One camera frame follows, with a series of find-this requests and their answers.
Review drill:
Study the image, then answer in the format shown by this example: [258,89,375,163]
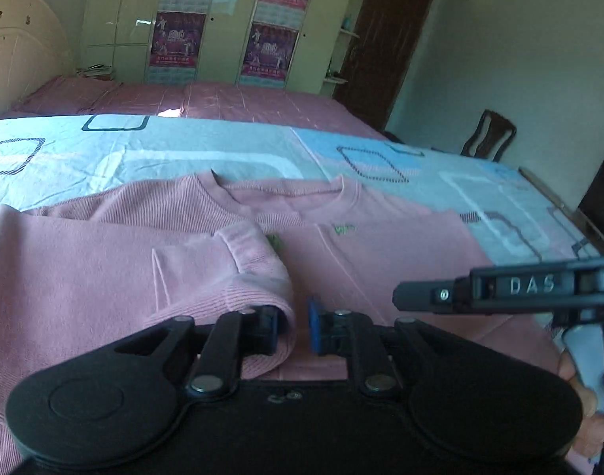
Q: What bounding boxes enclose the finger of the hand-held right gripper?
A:
[393,277,475,315]

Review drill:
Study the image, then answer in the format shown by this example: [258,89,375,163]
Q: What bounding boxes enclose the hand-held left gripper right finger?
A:
[307,298,481,399]

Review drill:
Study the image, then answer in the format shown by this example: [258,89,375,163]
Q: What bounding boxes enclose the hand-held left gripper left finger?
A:
[108,305,280,399]

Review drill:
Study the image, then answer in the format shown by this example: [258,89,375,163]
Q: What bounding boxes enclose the pink knit sweater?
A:
[0,169,568,458]

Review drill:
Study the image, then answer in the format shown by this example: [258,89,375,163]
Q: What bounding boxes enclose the person's right hand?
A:
[558,350,604,467]

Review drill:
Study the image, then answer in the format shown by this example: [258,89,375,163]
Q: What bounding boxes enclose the dark wooden furniture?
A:
[576,167,604,259]

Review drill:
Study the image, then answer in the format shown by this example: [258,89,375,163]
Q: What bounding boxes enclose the dark wooden chair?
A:
[460,108,518,163]

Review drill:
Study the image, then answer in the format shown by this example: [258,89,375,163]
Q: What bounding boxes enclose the light blue patterned blanket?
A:
[0,114,604,475]

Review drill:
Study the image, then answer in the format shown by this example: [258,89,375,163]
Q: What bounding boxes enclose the pink bed sheet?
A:
[9,74,389,142]

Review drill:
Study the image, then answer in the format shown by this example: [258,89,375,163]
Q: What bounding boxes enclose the brown wooden door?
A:
[333,0,437,130]

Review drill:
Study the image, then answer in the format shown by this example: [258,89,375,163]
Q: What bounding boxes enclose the stack of papers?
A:
[76,63,117,81]

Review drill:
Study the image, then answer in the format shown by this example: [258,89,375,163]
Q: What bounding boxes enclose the pale green wardrobe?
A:
[78,0,369,96]

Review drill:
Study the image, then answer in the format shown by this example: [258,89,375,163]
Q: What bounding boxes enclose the cream round headboard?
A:
[0,0,76,120]

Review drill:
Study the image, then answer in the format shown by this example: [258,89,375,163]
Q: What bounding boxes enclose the corner wall shelves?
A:
[323,0,377,86]

